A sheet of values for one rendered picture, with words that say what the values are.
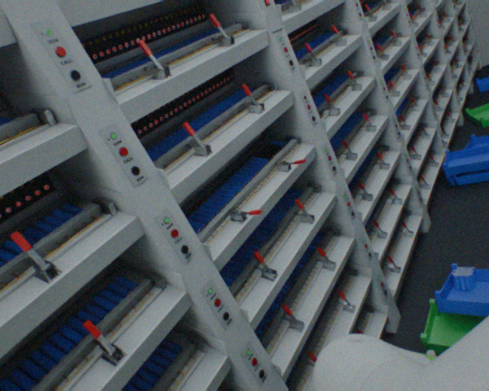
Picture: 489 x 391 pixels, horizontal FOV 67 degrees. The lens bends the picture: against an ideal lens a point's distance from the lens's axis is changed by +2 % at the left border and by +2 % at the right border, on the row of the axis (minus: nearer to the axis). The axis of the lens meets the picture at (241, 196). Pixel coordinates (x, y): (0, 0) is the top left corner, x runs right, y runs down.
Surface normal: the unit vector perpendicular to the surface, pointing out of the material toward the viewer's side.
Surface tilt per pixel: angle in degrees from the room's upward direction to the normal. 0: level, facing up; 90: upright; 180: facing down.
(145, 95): 110
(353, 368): 19
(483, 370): 8
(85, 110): 90
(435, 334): 0
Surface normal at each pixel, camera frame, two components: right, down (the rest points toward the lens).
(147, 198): 0.73, -0.11
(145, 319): -0.15, -0.82
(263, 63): -0.52, 0.54
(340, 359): -0.67, -0.73
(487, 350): -0.43, -0.87
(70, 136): 0.84, 0.18
